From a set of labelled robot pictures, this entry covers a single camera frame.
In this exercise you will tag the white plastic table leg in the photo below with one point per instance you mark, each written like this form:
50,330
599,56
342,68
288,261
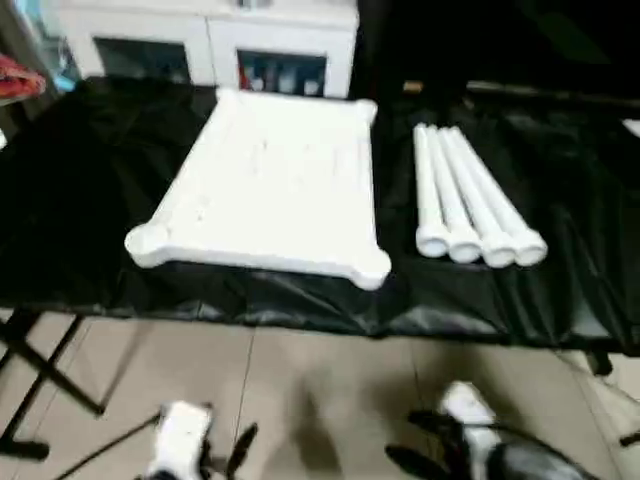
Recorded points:
427,200
475,205
495,205
450,205

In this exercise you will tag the black folding table frame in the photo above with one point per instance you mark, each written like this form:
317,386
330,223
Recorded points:
50,370

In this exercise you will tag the white board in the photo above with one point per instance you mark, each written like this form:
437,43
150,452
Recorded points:
632,127

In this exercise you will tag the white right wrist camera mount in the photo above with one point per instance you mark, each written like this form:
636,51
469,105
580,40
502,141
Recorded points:
467,405

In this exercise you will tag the small tan label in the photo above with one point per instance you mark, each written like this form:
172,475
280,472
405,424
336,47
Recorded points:
413,86

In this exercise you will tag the black stand leg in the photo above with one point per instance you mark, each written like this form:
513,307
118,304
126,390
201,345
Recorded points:
631,439

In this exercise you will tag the red item in cabinet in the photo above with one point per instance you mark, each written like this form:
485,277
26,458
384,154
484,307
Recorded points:
247,76

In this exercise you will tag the white plastic table top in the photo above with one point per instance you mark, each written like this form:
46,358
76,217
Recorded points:
270,190

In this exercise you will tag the black table mat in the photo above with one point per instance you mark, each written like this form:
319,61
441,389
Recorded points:
500,310

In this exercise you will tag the white glass-door cabinet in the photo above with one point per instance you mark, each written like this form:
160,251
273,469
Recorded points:
200,30

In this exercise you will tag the white jar in cabinet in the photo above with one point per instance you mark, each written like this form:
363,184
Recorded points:
312,87

